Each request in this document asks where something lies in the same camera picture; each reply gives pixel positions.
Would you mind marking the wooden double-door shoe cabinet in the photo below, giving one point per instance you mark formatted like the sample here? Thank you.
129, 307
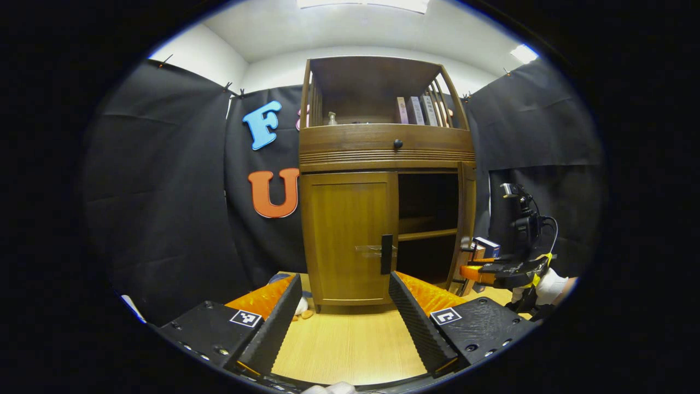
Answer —
383, 153

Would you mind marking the grey book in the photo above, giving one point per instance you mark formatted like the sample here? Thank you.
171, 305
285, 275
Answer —
416, 111

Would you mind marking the wooden cabinet inner shelf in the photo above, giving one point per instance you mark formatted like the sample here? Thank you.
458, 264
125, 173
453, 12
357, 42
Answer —
426, 235

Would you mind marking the wooden cabinet door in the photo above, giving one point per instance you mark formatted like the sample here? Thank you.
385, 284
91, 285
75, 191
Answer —
344, 235
466, 208

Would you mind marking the black backdrop cloth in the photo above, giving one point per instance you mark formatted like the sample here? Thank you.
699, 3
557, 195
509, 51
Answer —
158, 219

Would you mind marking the small pump bottle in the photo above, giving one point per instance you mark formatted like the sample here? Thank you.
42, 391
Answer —
332, 119

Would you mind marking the wooden cabinet drawer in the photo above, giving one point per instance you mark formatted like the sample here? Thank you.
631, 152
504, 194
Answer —
350, 145

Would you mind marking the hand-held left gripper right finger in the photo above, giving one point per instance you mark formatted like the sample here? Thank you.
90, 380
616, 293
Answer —
418, 328

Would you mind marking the grey plush toy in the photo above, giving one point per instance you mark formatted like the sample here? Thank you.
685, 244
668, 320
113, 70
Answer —
303, 307

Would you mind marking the large ceiling light panel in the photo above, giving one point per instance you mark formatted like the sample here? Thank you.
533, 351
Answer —
361, 4

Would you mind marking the pink book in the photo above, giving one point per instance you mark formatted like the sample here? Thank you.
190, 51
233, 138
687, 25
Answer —
402, 111

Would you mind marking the tan book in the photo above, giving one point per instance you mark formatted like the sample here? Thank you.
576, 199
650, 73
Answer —
479, 253

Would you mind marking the small ceiling light panel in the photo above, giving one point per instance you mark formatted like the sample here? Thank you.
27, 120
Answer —
524, 53

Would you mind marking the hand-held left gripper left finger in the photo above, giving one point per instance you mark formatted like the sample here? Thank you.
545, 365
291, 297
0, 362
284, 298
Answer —
273, 328

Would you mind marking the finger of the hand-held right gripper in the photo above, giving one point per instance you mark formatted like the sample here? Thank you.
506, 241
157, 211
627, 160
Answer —
477, 273
489, 260

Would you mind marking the white book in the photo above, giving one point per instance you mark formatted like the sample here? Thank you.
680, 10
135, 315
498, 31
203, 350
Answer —
430, 110

